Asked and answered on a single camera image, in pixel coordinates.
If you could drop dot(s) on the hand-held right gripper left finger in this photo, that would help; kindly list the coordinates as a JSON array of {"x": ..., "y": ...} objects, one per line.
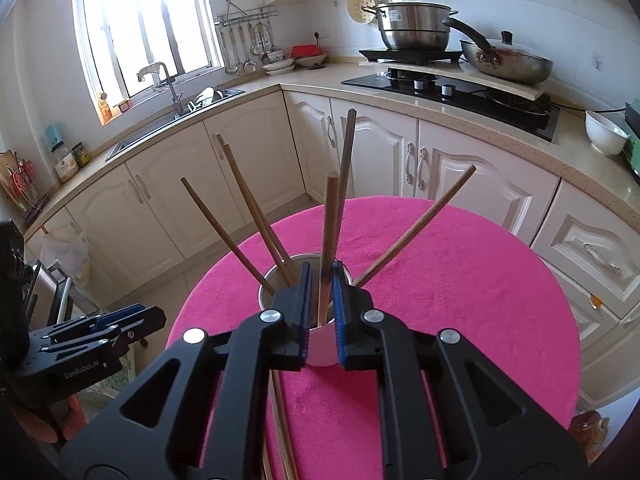
[{"x": 306, "y": 320}]

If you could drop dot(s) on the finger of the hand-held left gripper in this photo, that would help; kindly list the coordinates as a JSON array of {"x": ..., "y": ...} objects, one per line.
[
  {"x": 140, "y": 327},
  {"x": 115, "y": 316}
]

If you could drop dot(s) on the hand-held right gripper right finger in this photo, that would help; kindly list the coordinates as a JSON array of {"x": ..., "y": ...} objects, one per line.
[{"x": 337, "y": 320}]

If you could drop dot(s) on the long brown wooden chopstick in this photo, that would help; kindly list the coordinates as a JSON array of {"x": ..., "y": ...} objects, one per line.
[{"x": 330, "y": 220}]

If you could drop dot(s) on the bunch of wooden chopsticks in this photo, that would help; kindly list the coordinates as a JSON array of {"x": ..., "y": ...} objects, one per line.
[{"x": 251, "y": 201}]

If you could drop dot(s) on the row of hanging steel utensils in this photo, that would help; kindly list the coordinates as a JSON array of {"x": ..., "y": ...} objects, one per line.
[{"x": 245, "y": 50}]

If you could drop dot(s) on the steel pot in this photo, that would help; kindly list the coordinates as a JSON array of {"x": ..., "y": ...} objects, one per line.
[{"x": 47, "y": 290}]

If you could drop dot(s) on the white plastic bag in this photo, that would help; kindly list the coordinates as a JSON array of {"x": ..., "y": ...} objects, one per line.
[{"x": 65, "y": 260}]

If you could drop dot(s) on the pink tablecloth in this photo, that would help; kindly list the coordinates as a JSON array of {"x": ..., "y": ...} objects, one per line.
[{"x": 475, "y": 320}]

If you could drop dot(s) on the small green jar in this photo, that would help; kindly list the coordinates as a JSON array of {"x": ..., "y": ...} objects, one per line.
[{"x": 81, "y": 156}]

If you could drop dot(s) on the blue cap jar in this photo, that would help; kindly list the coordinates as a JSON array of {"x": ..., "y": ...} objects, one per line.
[{"x": 65, "y": 160}]

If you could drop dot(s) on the wooden cutting board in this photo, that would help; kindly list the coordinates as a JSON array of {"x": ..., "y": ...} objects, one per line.
[{"x": 7, "y": 175}]

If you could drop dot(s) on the steel kitchen sink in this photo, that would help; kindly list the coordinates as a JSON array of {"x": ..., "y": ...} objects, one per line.
[{"x": 150, "y": 130}]

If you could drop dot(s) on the orange bottle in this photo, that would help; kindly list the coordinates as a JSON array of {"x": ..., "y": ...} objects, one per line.
[{"x": 104, "y": 110}]

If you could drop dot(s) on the small brown jar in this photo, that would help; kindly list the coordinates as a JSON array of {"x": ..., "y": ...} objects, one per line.
[{"x": 123, "y": 106}]

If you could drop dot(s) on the dishes in sink rack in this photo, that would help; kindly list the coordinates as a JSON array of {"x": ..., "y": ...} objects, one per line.
[{"x": 206, "y": 97}]

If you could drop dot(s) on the steel kitchen faucet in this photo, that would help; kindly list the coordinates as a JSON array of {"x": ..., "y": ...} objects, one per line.
[{"x": 170, "y": 85}]

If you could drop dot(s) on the beige kitchen countertop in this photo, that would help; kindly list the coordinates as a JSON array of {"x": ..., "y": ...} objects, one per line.
[{"x": 310, "y": 77}]

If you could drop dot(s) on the black glass gas hob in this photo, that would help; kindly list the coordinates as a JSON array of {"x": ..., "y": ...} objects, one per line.
[{"x": 465, "y": 102}]

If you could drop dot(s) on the stacked bowls and red dish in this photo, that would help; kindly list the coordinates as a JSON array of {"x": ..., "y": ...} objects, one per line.
[{"x": 306, "y": 52}]

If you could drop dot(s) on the black induction cooker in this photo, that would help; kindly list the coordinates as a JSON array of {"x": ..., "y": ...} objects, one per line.
[{"x": 400, "y": 56}]

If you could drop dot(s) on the orange plastic bag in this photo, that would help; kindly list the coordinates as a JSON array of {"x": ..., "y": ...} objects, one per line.
[{"x": 590, "y": 427}]

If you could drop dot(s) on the beige stone slab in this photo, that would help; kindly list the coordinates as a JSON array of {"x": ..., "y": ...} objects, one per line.
[{"x": 500, "y": 87}]

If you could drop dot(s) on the barred kitchen window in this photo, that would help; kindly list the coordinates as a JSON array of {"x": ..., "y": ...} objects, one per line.
[{"x": 150, "y": 20}]

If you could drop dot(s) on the steel stockpot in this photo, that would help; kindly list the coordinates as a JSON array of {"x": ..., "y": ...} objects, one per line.
[{"x": 415, "y": 27}]

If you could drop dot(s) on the steel wok with lid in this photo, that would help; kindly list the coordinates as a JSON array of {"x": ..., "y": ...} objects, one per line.
[{"x": 515, "y": 67}]

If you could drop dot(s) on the cream perforated steamer plate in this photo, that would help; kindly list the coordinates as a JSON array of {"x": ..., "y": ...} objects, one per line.
[{"x": 357, "y": 7}]

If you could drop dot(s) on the white bowl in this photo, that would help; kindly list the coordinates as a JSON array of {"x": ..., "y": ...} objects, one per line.
[{"x": 602, "y": 137}]

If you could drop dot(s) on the green electric cooker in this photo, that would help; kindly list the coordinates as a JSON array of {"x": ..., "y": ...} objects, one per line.
[{"x": 632, "y": 150}]

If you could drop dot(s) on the white wall socket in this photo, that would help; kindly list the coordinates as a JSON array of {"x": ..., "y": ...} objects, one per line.
[{"x": 322, "y": 34}]

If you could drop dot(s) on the steel wall utensil rack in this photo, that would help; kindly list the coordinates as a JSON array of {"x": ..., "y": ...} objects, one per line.
[{"x": 245, "y": 17}]

